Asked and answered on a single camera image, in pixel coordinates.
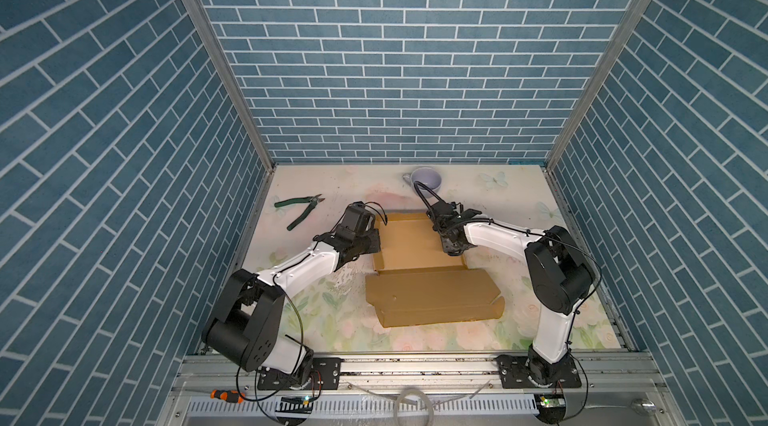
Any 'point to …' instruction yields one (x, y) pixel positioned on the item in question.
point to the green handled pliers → (312, 200)
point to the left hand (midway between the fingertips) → (384, 240)
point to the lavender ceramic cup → (426, 175)
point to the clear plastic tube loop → (402, 395)
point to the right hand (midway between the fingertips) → (460, 243)
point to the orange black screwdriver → (228, 395)
